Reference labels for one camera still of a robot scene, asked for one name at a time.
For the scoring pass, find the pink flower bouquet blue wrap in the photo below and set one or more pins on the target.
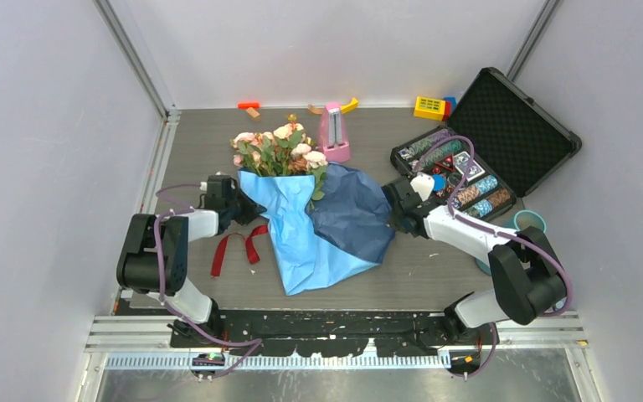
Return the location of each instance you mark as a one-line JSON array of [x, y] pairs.
[[327, 222]]

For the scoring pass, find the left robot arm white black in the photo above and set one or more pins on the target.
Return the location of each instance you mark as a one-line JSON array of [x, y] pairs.
[[154, 256]]

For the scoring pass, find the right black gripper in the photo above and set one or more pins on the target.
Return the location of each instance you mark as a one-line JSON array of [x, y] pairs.
[[395, 221]]

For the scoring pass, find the blue toy block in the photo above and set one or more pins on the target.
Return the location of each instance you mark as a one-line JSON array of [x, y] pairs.
[[452, 102]]

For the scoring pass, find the yellow toy block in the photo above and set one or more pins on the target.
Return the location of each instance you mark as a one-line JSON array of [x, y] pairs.
[[431, 108]]

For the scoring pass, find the small wooden block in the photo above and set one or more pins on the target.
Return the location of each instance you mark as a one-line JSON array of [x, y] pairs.
[[253, 114]]

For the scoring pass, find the pink metronome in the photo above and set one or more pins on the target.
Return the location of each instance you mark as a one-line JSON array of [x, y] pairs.
[[332, 139]]

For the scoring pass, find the black poker chip case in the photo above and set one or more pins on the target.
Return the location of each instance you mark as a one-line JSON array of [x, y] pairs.
[[514, 139]]

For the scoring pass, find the teal cylindrical vase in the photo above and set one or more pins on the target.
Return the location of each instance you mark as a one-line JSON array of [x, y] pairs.
[[525, 218]]

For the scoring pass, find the orange red block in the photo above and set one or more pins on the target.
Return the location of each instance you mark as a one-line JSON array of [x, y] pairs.
[[248, 105]]

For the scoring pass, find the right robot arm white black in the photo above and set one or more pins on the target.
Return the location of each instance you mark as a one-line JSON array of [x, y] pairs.
[[527, 278]]

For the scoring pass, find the blue round chip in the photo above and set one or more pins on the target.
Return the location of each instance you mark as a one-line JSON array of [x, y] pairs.
[[439, 183]]

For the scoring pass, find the wooden curved block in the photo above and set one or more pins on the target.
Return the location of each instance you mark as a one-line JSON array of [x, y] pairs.
[[315, 110]]

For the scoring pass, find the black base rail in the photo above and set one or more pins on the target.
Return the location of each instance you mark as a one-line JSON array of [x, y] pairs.
[[330, 334]]

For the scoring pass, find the playing card deck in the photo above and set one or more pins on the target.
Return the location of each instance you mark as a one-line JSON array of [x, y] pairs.
[[471, 170]]

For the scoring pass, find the yellow curved block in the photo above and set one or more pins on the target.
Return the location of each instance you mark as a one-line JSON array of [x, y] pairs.
[[350, 106]]

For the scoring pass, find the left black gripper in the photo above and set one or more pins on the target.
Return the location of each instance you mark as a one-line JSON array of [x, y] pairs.
[[251, 209]]

